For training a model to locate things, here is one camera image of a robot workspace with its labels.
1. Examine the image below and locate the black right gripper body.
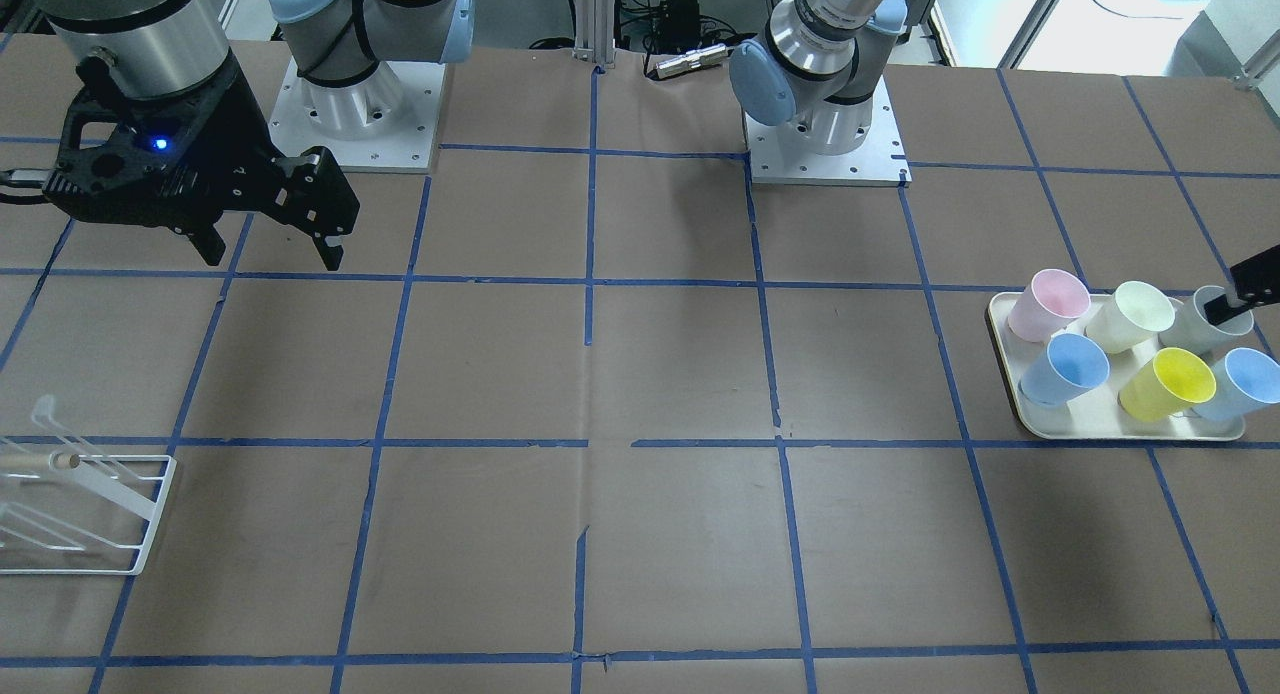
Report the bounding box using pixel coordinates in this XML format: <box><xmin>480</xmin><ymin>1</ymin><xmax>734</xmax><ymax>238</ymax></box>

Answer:
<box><xmin>76</xmin><ymin>52</ymin><xmax>360</xmax><ymax>242</ymax></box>

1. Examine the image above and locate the light blue plastic cup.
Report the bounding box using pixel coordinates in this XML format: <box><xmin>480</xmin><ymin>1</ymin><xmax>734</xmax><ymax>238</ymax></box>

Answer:
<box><xmin>1190</xmin><ymin>348</ymin><xmax>1279</xmax><ymax>421</ymax></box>

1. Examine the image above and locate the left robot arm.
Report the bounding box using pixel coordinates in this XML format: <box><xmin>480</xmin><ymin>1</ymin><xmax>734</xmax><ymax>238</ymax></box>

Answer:
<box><xmin>728</xmin><ymin>0</ymin><xmax>1277</xmax><ymax>324</ymax></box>

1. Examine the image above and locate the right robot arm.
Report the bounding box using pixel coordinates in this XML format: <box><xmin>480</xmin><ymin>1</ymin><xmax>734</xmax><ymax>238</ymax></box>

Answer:
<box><xmin>3</xmin><ymin>0</ymin><xmax>474</xmax><ymax>271</ymax></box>

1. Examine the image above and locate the grey plastic cup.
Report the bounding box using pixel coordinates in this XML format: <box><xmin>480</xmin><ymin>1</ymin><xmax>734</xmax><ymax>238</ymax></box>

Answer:
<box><xmin>1158</xmin><ymin>286</ymin><xmax>1254</xmax><ymax>356</ymax></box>

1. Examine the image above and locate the cream white plastic cup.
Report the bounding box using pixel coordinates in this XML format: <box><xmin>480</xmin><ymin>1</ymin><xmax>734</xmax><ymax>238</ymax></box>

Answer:
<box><xmin>1084</xmin><ymin>280</ymin><xmax>1176</xmax><ymax>355</ymax></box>

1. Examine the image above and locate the yellow plastic cup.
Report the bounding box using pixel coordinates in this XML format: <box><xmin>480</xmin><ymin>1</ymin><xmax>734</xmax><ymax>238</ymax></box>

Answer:
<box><xmin>1117</xmin><ymin>347</ymin><xmax>1219</xmax><ymax>423</ymax></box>

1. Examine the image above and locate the pink plastic cup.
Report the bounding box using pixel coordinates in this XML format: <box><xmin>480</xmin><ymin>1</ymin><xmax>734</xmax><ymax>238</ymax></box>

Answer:
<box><xmin>1007</xmin><ymin>268</ymin><xmax>1092</xmax><ymax>343</ymax></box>

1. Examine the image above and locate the cream plastic tray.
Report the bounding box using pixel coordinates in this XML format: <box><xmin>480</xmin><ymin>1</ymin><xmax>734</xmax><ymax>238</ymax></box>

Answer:
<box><xmin>986</xmin><ymin>292</ymin><xmax>1245</xmax><ymax>442</ymax></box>

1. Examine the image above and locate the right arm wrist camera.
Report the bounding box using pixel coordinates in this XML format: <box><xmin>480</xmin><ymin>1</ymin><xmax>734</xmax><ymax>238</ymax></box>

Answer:
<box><xmin>41</xmin><ymin>90</ymin><xmax>223</xmax><ymax>233</ymax></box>

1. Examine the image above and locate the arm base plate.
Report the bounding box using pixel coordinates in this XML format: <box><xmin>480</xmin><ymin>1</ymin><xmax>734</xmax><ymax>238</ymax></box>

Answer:
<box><xmin>268</xmin><ymin>60</ymin><xmax>451</xmax><ymax>175</ymax></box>
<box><xmin>742</xmin><ymin>78</ymin><xmax>913</xmax><ymax>187</ymax></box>

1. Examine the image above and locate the white wire cup rack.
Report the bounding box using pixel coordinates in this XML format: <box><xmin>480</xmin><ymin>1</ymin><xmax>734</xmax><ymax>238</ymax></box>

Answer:
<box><xmin>1</xmin><ymin>394</ymin><xmax>178</xmax><ymax>576</ymax></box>

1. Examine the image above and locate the aluminium frame post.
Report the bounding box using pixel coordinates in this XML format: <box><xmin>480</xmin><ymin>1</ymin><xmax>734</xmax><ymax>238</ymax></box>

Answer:
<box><xmin>572</xmin><ymin>0</ymin><xmax>618</xmax><ymax>70</ymax></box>

